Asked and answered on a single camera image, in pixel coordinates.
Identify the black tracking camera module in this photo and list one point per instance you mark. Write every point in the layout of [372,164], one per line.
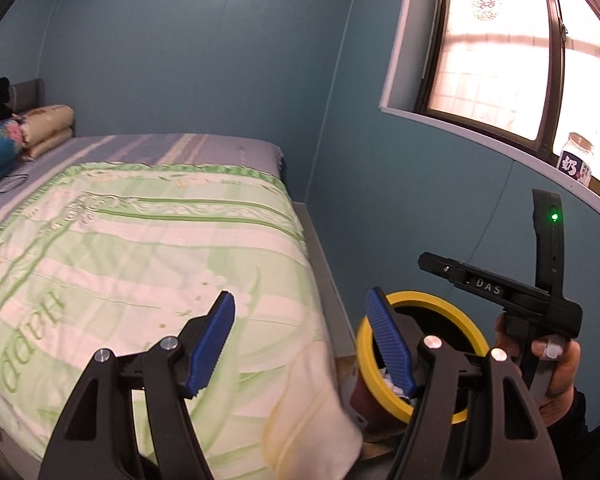
[548,223]

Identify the window with brown frame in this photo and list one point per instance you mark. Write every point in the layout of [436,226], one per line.
[515,76]

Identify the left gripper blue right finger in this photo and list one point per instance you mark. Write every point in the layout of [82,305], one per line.
[390,342]

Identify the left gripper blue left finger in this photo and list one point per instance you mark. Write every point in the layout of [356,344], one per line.
[209,335]

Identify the green floral quilt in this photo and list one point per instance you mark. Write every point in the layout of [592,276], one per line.
[119,256]

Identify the person's right hand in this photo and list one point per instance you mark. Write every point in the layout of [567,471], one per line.
[560,390]

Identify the beige folded blanket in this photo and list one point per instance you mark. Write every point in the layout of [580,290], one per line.
[45,128]

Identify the grey upholstered headboard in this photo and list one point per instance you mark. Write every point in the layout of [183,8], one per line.
[26,95]

